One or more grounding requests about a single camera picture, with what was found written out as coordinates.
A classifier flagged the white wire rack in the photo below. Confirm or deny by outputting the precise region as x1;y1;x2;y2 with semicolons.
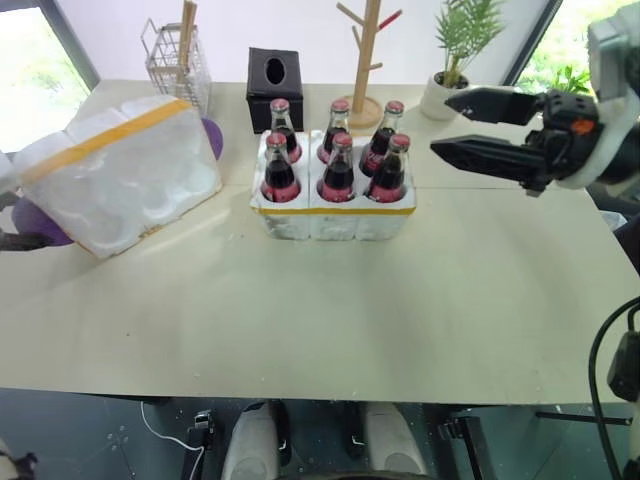
140;18;213;114

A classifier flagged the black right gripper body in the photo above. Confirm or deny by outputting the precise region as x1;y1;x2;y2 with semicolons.
524;88;601;182

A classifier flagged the purple round mat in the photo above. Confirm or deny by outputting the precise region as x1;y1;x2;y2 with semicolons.
11;116;225;248

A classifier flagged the black tissue box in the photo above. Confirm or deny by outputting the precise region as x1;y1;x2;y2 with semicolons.
245;46;306;136

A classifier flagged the green plant in white pot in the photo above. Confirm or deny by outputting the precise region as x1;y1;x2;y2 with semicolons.
419;0;507;122

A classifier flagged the white foam box yellow tape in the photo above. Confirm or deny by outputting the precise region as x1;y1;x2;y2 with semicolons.
13;95;224;260

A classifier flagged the white foam bottle crate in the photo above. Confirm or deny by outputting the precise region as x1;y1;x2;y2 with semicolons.
248;128;418;243

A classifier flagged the wooden mug tree stand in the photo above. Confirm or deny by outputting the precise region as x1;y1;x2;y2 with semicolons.
335;0;404;130

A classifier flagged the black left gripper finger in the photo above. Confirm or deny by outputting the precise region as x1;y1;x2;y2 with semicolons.
0;229;55;252

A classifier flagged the white floor cable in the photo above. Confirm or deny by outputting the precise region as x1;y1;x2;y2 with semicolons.
139;399;207;480

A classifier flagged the white robot foot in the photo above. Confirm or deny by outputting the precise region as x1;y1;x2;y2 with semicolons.
220;401;281;480
363;401;427;480

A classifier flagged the white left robot foot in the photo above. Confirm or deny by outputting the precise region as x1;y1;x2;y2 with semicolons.
220;401;281;480

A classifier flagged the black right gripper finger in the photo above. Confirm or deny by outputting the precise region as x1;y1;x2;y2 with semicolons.
429;134;552;198
443;85;545;127

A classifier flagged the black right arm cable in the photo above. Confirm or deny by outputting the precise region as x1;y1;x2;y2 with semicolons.
587;296;640;480

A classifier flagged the black table leg frame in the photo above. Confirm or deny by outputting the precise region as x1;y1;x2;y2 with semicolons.
182;408;217;480
436;413;490;480

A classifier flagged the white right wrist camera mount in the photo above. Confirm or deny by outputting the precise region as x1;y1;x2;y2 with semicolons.
564;93;639;190

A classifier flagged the white right robot foot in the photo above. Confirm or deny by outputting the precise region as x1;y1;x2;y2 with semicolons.
363;401;427;480

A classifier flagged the glass cola bottle red cap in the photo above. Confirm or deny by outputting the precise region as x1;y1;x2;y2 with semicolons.
358;99;406;179
317;132;358;204
316;98;352;166
260;131;303;204
269;97;304;165
366;132;413;206

